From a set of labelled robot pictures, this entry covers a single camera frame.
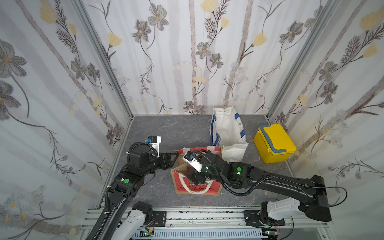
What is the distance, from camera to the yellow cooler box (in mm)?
855

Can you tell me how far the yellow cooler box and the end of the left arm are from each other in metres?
0.58

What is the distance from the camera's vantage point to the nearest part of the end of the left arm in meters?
0.51
